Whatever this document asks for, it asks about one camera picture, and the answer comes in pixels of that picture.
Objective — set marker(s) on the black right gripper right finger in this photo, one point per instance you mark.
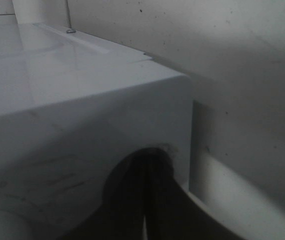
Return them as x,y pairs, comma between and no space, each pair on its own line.
170,212

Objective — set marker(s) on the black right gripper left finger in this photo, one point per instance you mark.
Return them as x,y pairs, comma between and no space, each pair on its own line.
121,214

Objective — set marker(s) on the white microwave oven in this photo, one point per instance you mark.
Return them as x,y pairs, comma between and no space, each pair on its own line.
72,107

